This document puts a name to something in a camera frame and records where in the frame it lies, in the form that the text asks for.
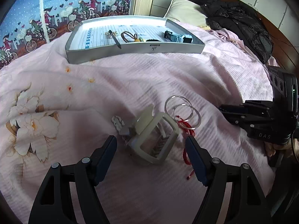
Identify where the white pillow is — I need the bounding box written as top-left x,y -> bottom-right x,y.
164,0 -> 208,28

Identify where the grey shallow tray box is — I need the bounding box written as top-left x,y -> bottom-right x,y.
65,15 -> 205,64

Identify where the black jacket pile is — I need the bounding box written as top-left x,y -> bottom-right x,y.
188,0 -> 274,64

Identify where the red string bracelet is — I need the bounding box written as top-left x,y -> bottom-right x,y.
175,115 -> 197,181

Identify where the dark wooden headboard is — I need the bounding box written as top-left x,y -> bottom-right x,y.
223,0 -> 298,75

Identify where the person's right hand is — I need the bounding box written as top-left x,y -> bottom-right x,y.
265,139 -> 298,167

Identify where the blue printed fabric wardrobe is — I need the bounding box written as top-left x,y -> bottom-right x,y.
1,0 -> 132,67

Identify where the white beaded hair clip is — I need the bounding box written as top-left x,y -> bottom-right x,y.
112,115 -> 130,136

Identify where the grey bedside drawer cabinet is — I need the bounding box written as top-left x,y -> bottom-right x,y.
149,0 -> 172,17

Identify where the beige large hair claw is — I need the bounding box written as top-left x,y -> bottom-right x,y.
122,104 -> 180,165

